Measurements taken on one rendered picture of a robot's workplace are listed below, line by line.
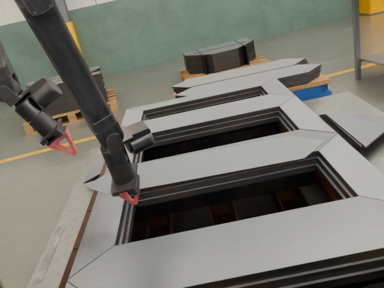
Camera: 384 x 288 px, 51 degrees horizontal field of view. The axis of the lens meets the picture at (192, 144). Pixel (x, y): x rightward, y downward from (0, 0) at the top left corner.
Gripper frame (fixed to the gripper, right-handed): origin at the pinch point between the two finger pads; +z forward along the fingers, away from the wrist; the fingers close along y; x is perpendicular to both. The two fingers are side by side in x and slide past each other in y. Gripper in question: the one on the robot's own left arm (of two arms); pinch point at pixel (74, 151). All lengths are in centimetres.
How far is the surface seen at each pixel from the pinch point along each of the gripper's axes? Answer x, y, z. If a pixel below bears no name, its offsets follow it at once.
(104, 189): 0.9, -3.3, 13.7
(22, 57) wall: 148, 684, -41
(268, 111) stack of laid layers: -56, 28, 44
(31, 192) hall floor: 118, 218, 52
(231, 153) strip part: -34.7, -2.8, 31.9
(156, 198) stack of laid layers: -9.9, -10.3, 23.7
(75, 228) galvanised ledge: 23.4, 13.1, 23.6
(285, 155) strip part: -46, -14, 38
